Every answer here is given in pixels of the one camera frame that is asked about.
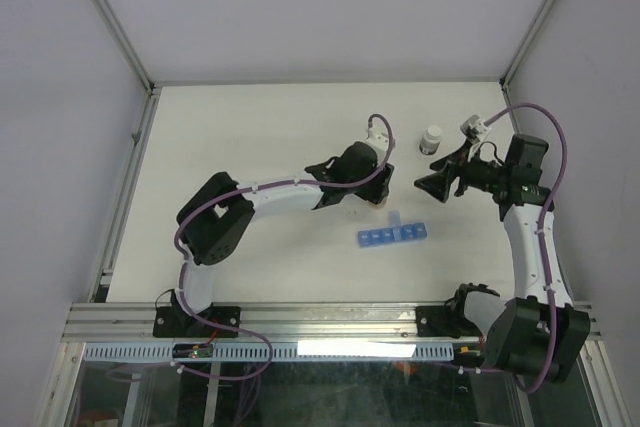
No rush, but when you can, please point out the left aluminium frame post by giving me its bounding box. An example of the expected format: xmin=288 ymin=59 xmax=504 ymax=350
xmin=91 ymin=0 xmax=155 ymax=94

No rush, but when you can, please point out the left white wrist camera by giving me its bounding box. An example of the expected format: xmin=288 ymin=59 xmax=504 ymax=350
xmin=364 ymin=127 xmax=395 ymax=163

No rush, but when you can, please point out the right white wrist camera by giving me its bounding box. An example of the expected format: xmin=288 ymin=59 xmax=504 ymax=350
xmin=460 ymin=115 xmax=492 ymax=146

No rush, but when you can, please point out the blue weekly pill organizer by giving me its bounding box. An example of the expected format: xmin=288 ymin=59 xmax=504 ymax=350
xmin=356 ymin=210 xmax=428 ymax=248

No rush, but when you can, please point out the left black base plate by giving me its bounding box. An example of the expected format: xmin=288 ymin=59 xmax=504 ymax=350
xmin=152 ymin=304 xmax=242 ymax=339

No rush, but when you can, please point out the aluminium mounting rail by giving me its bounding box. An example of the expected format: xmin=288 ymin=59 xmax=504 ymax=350
xmin=62 ymin=300 xmax=599 ymax=343

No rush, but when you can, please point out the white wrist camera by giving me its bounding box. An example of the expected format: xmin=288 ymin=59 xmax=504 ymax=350
xmin=460 ymin=115 xmax=492 ymax=146
xmin=364 ymin=127 xmax=395 ymax=163

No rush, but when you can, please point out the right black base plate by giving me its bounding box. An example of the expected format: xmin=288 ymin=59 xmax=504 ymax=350
xmin=415 ymin=305 xmax=481 ymax=339

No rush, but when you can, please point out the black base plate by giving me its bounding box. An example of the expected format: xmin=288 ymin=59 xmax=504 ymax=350
xmin=152 ymin=304 xmax=242 ymax=339
xmin=415 ymin=305 xmax=481 ymax=339

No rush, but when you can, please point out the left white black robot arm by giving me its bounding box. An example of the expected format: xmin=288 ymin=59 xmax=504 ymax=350
xmin=171 ymin=141 xmax=394 ymax=336

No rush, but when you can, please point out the right aluminium frame post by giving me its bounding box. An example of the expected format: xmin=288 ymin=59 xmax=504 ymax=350
xmin=499 ymin=0 xmax=558 ymax=89

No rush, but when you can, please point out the aluminium frame post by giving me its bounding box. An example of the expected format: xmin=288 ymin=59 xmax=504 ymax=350
xmin=499 ymin=0 xmax=558 ymax=89
xmin=91 ymin=0 xmax=155 ymax=94

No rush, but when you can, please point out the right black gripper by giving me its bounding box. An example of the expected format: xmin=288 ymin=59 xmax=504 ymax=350
xmin=414 ymin=137 xmax=511 ymax=202

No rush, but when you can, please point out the clear capsule bottle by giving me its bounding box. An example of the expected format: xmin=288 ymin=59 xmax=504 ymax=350
xmin=368 ymin=200 xmax=386 ymax=208

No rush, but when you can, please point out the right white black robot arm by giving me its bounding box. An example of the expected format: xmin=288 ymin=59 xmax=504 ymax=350
xmin=414 ymin=134 xmax=591 ymax=383

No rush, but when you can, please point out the grey slotted cable duct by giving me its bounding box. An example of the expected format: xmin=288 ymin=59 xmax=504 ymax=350
xmin=84 ymin=340 xmax=454 ymax=363

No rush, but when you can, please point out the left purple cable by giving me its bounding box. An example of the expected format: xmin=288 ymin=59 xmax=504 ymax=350
xmin=172 ymin=113 xmax=396 ymax=333

